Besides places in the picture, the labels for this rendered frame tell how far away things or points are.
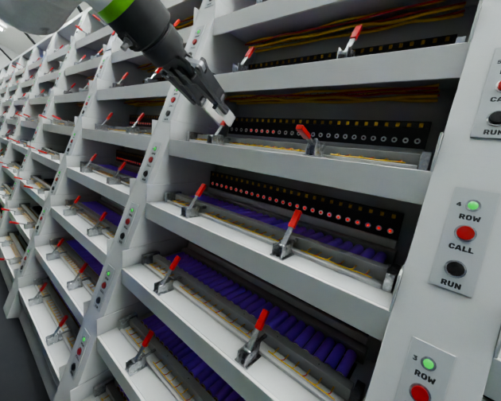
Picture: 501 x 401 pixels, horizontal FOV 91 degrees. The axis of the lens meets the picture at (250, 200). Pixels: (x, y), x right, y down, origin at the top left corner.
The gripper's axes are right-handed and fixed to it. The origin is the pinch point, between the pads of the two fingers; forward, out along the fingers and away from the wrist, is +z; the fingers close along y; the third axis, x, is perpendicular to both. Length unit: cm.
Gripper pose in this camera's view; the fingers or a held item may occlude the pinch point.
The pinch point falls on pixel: (219, 112)
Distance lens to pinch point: 63.9
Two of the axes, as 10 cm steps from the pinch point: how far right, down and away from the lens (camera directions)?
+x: 4.2, -8.8, 2.1
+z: 4.9, 4.1, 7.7
